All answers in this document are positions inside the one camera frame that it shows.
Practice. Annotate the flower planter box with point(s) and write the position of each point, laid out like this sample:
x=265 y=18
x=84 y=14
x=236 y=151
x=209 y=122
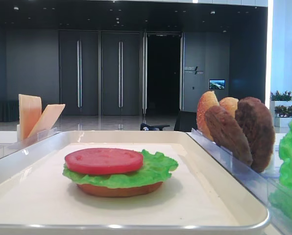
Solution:
x=281 y=108

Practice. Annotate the white rectangular metal tray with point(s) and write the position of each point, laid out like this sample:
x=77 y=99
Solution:
x=200 y=197

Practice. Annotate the yellow cheese slice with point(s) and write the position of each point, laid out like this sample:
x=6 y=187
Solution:
x=48 y=118

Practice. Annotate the outer brown meat patty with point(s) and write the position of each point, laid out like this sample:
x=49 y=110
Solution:
x=256 y=122

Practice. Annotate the inner brown meat patty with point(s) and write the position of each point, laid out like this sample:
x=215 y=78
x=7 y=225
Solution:
x=227 y=133

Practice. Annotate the outer bun half right rack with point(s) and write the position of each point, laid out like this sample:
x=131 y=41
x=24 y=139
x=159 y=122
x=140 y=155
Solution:
x=230 y=104

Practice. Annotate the black office chair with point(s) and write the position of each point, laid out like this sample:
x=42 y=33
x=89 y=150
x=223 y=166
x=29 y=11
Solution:
x=183 y=121

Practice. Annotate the dark double door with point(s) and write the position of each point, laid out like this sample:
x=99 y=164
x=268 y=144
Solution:
x=100 y=73

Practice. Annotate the green lettuce leaf in rack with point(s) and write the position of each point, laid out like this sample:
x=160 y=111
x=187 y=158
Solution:
x=289 y=161

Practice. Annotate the bun bottom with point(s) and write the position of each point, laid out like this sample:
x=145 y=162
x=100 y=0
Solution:
x=118 y=192

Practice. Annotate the brown meat patty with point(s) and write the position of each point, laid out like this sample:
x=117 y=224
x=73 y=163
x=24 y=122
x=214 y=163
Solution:
x=227 y=133
x=256 y=122

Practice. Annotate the red tomato slice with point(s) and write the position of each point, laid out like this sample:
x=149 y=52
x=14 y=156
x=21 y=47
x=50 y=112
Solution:
x=103 y=161

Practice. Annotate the long clear rail left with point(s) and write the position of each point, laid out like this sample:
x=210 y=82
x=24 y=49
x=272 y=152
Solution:
x=7 y=148

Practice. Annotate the long clear rail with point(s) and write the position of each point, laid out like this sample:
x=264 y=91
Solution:
x=265 y=186
x=7 y=148

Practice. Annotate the wall display screen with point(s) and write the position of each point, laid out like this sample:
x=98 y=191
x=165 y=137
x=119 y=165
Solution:
x=216 y=84

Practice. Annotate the long clear rail right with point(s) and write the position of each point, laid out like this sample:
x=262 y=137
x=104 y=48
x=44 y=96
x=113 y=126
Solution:
x=265 y=186

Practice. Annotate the green lettuce leaf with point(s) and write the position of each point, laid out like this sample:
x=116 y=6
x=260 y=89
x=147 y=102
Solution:
x=156 y=167
x=289 y=161

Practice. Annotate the orange cheese slice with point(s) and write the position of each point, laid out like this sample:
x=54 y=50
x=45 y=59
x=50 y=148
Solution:
x=30 y=110

